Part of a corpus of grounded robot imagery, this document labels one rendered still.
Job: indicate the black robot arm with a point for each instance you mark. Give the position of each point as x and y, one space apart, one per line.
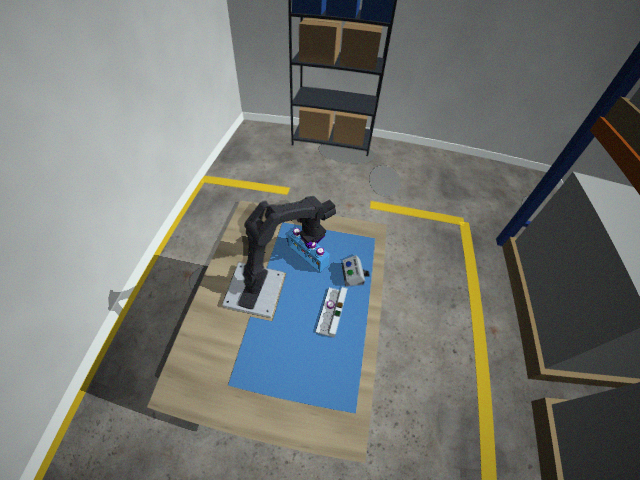
307 211

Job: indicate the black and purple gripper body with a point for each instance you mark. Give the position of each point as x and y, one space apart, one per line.
313 234

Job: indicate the blue work mat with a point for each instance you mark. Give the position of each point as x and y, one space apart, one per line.
286 358

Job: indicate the grey key panel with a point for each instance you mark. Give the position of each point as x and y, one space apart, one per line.
352 271

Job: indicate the white rectangular console with lamps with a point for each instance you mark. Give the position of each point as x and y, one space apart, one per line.
329 318

